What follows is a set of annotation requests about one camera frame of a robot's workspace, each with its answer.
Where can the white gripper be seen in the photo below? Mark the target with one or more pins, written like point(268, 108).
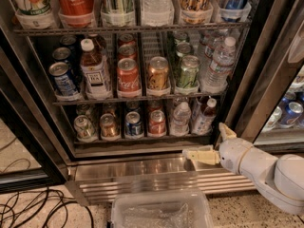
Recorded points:
point(233, 156)

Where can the tea bottle with white cap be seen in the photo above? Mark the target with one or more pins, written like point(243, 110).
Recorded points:
point(203, 122)

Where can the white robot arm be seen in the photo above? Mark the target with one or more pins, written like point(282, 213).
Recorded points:
point(278, 180)

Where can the clear water bottle bottom shelf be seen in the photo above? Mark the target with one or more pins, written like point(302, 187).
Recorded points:
point(180, 120)

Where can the right fridge glass door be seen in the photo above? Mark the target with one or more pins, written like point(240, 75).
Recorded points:
point(271, 58)

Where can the water bottle middle shelf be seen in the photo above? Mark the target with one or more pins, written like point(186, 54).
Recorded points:
point(214, 79)

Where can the orange can bottom shelf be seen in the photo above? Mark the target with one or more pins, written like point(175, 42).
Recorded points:
point(157, 123)

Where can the green can middle shelf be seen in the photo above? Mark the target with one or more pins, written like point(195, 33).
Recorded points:
point(188, 74)

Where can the blue pepsi can bottom shelf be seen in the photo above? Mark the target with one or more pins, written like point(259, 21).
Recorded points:
point(133, 125)

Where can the gold can middle shelf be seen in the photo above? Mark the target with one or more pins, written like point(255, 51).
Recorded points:
point(158, 76)

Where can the gold can shelf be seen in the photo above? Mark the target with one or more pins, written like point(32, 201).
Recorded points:
point(109, 127)
point(158, 76)

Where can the red coca-cola can middle shelf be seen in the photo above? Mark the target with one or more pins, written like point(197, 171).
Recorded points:
point(128, 77)

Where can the gold can bottom shelf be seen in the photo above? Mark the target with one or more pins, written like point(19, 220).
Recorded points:
point(109, 127)

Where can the stainless fridge bottom grille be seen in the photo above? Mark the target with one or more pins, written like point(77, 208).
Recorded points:
point(92, 184)

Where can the green white can bottom shelf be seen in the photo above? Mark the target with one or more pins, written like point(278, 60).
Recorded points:
point(86, 131)

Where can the large tea bottle middle shelf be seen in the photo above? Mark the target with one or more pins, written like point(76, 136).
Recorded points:
point(95, 71)

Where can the clear bottle top shelf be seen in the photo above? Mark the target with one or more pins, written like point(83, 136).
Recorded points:
point(156, 13)

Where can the green bottle top shelf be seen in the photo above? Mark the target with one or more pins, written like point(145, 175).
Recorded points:
point(118, 13)

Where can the blue can middle shelf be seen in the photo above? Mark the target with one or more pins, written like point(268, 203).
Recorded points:
point(63, 79)

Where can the red coca-cola bottle top shelf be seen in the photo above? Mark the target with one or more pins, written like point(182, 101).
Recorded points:
point(76, 13)

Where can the white 7up bottle top shelf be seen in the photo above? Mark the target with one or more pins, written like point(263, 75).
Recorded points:
point(34, 14)

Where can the clear plastic bin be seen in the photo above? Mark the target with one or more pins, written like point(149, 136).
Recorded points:
point(187, 208)

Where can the blue can behind right door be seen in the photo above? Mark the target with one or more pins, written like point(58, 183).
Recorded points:
point(290, 114)

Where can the left fridge door frame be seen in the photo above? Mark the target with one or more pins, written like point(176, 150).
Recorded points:
point(15, 113)

